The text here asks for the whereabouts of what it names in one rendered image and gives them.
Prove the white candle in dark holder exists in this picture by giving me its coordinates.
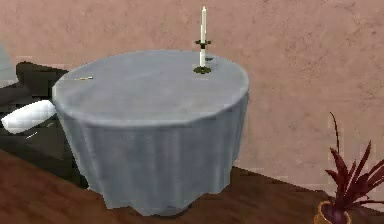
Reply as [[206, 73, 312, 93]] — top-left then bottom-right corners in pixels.
[[192, 5, 213, 75]]

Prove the pale grey cushion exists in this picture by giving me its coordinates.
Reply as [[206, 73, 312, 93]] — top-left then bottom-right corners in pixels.
[[0, 43, 18, 89]]

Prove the round table with grey cloth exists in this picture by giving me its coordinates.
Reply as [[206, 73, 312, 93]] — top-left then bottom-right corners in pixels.
[[51, 49, 251, 217]]

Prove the dark red house plant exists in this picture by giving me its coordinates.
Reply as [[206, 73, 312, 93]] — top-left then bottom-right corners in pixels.
[[313, 111, 384, 224]]

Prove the white cushion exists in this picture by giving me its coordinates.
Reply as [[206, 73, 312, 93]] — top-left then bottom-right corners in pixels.
[[0, 99, 58, 135]]

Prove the black sofa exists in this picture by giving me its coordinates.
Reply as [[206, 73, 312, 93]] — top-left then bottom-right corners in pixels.
[[0, 61, 90, 190]]

